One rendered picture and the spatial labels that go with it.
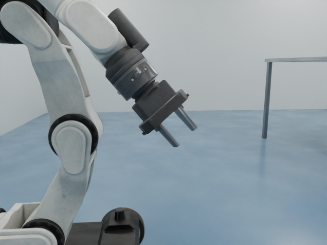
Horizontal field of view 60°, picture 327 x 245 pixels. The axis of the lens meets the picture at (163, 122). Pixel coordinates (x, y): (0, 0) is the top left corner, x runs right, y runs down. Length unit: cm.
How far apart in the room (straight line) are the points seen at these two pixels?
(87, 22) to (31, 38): 31
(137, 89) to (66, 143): 35
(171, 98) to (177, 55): 454
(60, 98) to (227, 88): 462
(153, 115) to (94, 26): 20
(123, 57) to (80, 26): 9
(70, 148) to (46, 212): 24
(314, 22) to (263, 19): 94
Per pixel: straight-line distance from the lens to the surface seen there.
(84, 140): 83
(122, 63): 56
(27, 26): 85
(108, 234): 117
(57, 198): 96
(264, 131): 341
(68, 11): 58
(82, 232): 125
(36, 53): 85
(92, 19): 57
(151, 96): 57
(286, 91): 578
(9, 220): 107
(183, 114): 59
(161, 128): 58
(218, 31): 529
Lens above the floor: 82
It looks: 11 degrees down
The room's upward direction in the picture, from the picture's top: straight up
